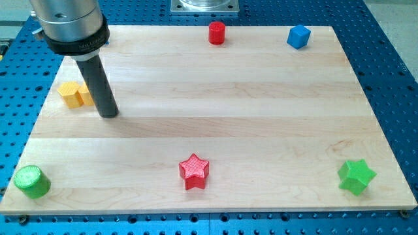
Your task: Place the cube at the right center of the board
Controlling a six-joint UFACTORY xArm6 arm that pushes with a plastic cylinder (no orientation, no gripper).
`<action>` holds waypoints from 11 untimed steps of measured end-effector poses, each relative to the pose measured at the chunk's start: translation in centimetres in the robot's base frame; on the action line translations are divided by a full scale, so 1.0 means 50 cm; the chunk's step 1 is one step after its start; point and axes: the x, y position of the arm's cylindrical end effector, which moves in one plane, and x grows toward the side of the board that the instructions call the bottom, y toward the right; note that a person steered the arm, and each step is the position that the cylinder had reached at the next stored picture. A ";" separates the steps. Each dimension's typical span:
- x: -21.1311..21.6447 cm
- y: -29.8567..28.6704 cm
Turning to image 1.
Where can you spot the green star block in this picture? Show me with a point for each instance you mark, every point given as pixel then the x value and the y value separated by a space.
pixel 355 176

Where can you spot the blue perforated table plate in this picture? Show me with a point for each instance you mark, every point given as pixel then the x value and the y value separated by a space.
pixel 29 67

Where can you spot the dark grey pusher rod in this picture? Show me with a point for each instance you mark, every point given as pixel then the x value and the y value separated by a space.
pixel 97 83

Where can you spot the blue cube block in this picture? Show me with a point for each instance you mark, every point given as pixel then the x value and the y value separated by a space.
pixel 298 36

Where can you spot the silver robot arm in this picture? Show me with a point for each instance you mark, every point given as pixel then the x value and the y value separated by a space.
pixel 75 28

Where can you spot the red star block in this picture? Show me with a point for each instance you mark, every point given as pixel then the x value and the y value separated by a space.
pixel 194 172

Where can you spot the green cylinder block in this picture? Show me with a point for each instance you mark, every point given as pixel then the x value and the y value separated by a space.
pixel 32 181

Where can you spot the yellow block behind rod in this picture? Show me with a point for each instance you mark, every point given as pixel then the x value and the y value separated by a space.
pixel 85 95

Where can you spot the wooden board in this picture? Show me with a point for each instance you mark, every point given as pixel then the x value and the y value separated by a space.
pixel 275 123

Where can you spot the red cylinder block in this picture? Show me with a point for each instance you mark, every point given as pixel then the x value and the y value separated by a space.
pixel 216 33

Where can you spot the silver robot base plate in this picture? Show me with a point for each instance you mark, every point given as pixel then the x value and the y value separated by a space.
pixel 189 6

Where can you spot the yellow hexagon block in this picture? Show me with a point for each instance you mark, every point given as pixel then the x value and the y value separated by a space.
pixel 70 94

